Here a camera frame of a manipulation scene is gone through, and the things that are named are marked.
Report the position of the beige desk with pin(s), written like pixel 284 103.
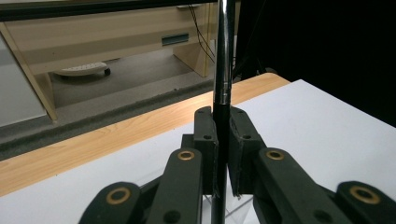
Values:
pixel 93 37

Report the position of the black makeup brush silver ferrule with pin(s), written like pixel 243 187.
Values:
pixel 222 62

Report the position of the clear acrylic organizer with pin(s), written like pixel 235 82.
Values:
pixel 243 208

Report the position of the white wheeled base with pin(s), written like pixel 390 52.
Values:
pixel 81 68

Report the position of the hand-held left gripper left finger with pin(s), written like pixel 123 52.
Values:
pixel 207 140

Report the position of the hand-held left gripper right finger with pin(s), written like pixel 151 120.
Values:
pixel 243 149

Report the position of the white table sheet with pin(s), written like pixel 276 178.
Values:
pixel 327 140

